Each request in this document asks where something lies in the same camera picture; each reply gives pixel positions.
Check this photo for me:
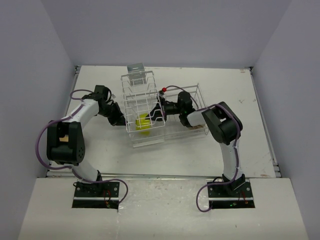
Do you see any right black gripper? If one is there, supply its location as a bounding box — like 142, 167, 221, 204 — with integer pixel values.
146, 97, 184, 122

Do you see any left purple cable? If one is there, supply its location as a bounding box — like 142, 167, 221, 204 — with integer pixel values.
33, 89, 130, 208

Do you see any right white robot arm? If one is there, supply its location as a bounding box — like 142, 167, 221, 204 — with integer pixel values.
145, 89, 245, 197

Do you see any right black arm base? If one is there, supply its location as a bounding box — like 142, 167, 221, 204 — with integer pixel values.
207, 179, 255, 210

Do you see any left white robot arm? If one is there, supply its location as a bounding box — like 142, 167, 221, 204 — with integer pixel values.
44, 85, 126, 197

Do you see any beige bowl with drawing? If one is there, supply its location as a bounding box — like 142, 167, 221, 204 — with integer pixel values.
189, 124, 206, 131

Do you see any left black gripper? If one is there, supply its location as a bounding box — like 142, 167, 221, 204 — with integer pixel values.
98, 102, 130, 127

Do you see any yellow-green bowl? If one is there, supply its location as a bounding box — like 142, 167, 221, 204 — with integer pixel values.
135, 113, 152, 136

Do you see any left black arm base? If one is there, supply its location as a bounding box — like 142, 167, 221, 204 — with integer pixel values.
72, 181, 120, 210

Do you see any white wire dish rack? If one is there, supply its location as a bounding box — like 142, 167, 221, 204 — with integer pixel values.
121, 70, 209, 148

